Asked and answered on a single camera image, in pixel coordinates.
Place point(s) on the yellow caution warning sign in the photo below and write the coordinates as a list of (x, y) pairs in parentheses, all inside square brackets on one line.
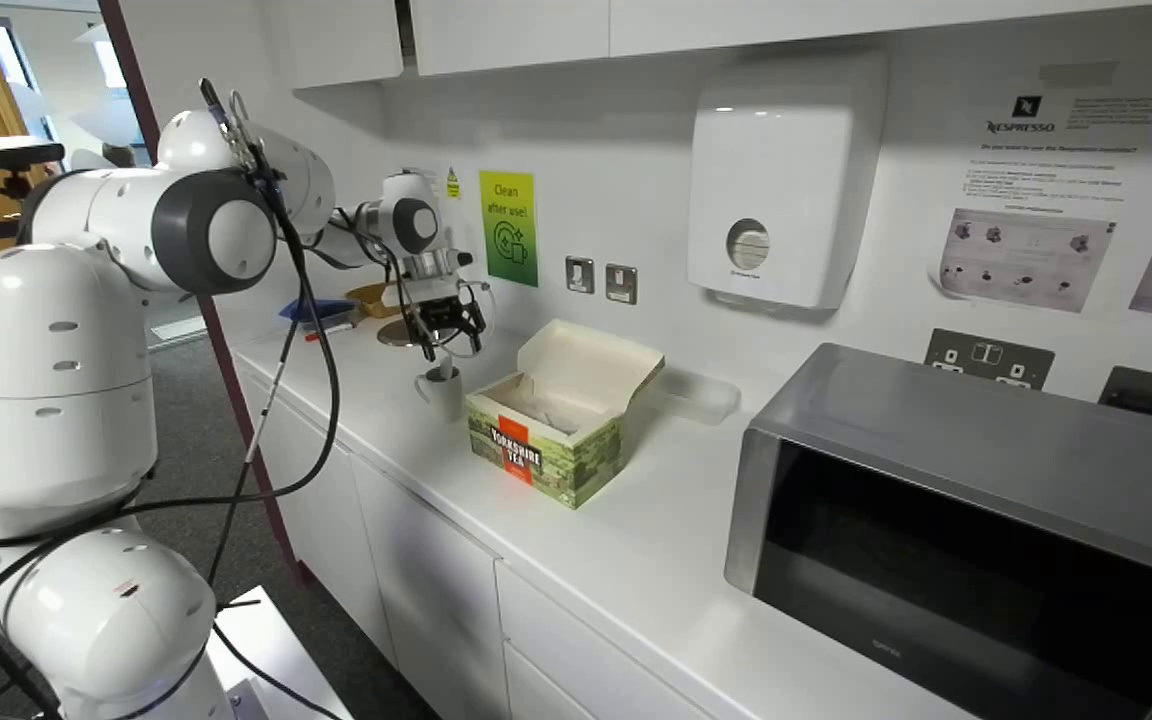
[(452, 188)]

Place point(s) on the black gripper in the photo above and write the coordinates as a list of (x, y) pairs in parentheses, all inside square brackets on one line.
[(439, 304)]

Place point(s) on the instruction poster with pictures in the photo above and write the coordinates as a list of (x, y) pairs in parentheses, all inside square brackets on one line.
[(1048, 198)]

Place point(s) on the black wall socket plate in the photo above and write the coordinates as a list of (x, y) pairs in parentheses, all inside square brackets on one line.
[(985, 359)]

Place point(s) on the green clean after use poster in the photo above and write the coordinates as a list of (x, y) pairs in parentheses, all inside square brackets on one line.
[(509, 226)]

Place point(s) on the wall socket switch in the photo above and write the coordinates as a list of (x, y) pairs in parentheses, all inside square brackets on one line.
[(580, 274), (623, 284)]

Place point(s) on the white tea cup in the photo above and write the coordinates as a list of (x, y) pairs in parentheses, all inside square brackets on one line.
[(441, 390)]

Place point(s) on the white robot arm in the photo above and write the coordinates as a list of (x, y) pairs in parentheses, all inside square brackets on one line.
[(109, 617)]

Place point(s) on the white upper cabinets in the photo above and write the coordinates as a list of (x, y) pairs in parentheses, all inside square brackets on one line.
[(350, 41)]

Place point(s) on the white lower cabinet fronts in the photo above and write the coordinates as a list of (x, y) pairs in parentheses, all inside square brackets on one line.
[(441, 607)]

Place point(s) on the left wall socket switch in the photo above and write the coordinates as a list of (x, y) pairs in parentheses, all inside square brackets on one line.
[(580, 274)]

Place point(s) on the right wall socket switch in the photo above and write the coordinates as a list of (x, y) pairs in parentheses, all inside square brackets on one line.
[(623, 284)]

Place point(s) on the grey microwave oven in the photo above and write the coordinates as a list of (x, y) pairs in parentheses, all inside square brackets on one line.
[(983, 542)]

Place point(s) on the white paper towel dispenser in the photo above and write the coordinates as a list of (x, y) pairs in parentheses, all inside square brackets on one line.
[(767, 200)]

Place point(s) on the green tea bag box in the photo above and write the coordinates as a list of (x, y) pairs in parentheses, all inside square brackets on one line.
[(558, 416)]

